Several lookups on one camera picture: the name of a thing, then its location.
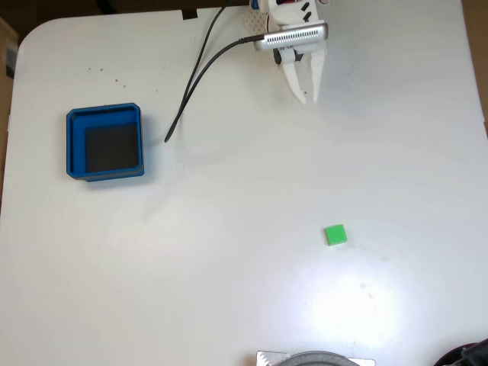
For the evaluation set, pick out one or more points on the green cube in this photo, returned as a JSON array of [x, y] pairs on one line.
[[336, 234]]

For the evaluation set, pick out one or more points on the blue plastic box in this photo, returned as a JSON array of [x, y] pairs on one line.
[[74, 145]]

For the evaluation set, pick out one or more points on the brown cardboard box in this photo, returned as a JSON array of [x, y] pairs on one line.
[[4, 114]]

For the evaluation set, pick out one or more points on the white perforated table clamp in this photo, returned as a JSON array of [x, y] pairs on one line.
[[254, 23]]

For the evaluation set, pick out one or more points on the black tape piece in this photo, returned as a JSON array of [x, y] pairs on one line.
[[189, 14]]

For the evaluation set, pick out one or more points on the grey round stand base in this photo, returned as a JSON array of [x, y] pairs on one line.
[[320, 359]]

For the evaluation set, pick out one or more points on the silver metal plate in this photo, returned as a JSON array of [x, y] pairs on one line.
[[267, 359]]

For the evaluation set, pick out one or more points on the black round object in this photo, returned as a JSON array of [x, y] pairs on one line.
[[465, 356]]

